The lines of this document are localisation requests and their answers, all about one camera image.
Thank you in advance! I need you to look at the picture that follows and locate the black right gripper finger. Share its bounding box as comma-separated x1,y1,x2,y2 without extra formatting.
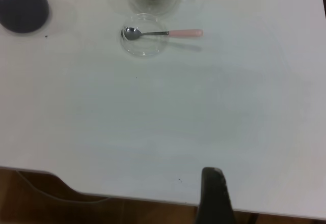
195,167,236,224

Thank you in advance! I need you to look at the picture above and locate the metal spoon with pink handle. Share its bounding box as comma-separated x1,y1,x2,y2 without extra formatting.
120,26,204,41

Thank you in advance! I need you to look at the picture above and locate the dark grey ceramic mug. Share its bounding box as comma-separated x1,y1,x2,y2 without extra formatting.
0,0,50,34

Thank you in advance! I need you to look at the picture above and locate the grey cable under table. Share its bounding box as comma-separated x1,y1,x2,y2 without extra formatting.
16,170,109,205

